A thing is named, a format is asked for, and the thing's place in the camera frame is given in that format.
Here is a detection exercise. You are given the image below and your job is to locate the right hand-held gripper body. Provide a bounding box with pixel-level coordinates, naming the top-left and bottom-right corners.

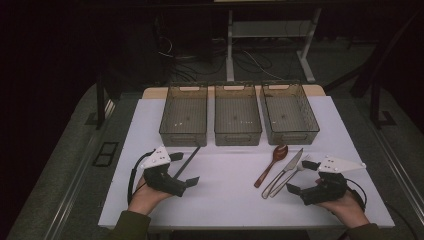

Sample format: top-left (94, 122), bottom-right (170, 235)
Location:
top-left (299, 154), bottom-right (367, 206)

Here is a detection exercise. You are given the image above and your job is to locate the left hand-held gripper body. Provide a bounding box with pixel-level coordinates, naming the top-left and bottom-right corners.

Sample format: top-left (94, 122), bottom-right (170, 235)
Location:
top-left (140, 145), bottom-right (188, 198)

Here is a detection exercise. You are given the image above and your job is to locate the black chopstick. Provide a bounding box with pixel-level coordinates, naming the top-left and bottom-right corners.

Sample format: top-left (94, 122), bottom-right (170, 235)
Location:
top-left (172, 145), bottom-right (201, 179)
top-left (173, 146), bottom-right (202, 180)

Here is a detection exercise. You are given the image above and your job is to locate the brown wooden spoon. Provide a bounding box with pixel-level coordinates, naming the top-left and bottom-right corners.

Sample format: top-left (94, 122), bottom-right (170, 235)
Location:
top-left (253, 144), bottom-right (289, 189)

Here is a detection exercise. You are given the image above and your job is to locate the clear grey plastic bin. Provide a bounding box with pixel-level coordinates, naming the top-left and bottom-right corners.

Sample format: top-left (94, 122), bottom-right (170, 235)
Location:
top-left (158, 83), bottom-right (209, 148)
top-left (213, 83), bottom-right (263, 147)
top-left (259, 81), bottom-right (321, 146)

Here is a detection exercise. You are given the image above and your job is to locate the person's left hand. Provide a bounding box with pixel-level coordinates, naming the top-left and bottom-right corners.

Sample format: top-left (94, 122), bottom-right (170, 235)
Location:
top-left (128, 175), bottom-right (174, 216)

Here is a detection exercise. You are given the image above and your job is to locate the person's right hand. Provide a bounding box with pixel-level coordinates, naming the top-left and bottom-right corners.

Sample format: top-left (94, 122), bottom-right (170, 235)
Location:
top-left (316, 189), bottom-right (370, 229)

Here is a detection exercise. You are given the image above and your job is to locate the black metal stand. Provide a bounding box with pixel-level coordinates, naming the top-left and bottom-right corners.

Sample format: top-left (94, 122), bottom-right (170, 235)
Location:
top-left (368, 79), bottom-right (398, 130)

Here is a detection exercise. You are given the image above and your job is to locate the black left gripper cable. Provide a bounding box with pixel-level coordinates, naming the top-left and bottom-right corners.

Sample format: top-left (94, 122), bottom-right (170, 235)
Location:
top-left (127, 149), bottom-right (156, 205)

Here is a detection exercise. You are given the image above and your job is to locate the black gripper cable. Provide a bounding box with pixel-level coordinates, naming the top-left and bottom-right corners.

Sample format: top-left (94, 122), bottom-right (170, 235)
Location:
top-left (345, 178), bottom-right (368, 211)
top-left (127, 149), bottom-right (156, 205)

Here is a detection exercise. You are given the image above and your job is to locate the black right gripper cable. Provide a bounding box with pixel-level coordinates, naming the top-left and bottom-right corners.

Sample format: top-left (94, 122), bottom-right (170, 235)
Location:
top-left (345, 178), bottom-right (368, 211)

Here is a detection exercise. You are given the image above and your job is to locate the metal floor rail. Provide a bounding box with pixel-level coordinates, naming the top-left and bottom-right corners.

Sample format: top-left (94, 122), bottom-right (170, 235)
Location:
top-left (43, 99), bottom-right (116, 240)
top-left (373, 126), bottom-right (424, 214)

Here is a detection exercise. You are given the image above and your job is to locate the bundle of black floor cables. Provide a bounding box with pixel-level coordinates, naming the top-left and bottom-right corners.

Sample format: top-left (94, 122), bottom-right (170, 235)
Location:
top-left (154, 16), bottom-right (268, 83)

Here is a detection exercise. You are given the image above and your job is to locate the white floor cable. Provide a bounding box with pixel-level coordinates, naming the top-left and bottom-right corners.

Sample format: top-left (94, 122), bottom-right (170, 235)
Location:
top-left (242, 49), bottom-right (285, 81)

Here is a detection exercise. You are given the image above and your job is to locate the white metal desk frame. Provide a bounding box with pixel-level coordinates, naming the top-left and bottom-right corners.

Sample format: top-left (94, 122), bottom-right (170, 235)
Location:
top-left (225, 8), bottom-right (323, 84)

